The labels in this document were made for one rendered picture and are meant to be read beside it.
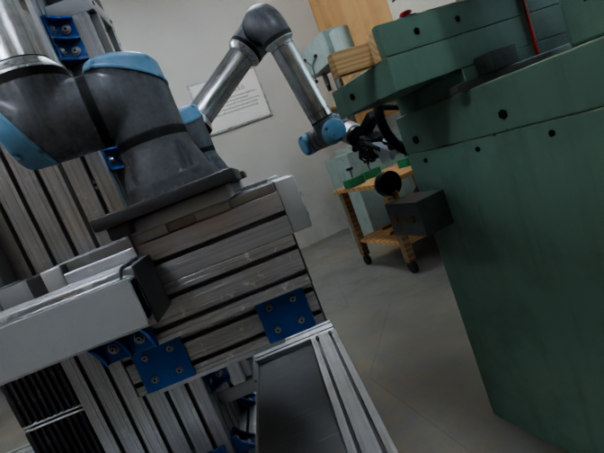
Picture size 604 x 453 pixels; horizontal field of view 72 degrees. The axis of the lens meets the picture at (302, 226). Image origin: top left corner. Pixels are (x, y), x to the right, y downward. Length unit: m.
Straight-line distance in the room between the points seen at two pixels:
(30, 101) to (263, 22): 0.80
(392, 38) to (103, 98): 0.48
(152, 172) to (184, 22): 3.43
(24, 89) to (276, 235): 0.42
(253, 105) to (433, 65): 3.19
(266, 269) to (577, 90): 0.53
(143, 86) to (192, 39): 3.31
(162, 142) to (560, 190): 0.64
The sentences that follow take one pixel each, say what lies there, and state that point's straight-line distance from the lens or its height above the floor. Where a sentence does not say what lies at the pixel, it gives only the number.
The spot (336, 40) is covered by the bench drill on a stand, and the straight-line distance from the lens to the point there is 3.18.
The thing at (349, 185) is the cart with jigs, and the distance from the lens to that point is 2.47.
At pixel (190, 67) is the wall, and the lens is 3.95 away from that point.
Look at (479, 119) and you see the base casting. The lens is 0.85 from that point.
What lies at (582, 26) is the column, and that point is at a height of 0.83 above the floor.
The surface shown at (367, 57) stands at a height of 0.92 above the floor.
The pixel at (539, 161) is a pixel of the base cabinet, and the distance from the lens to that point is 0.80.
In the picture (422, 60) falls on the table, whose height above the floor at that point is 0.88.
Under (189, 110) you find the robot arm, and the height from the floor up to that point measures 1.02.
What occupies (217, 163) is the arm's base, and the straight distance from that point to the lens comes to 1.21.
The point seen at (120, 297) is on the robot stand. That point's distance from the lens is 0.61.
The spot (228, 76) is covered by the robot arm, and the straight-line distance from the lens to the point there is 1.42.
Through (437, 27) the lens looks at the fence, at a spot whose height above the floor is 0.92.
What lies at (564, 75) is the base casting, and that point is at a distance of 0.75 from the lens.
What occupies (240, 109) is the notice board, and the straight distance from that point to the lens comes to 3.90.
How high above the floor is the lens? 0.79
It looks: 9 degrees down
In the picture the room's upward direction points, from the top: 21 degrees counter-clockwise
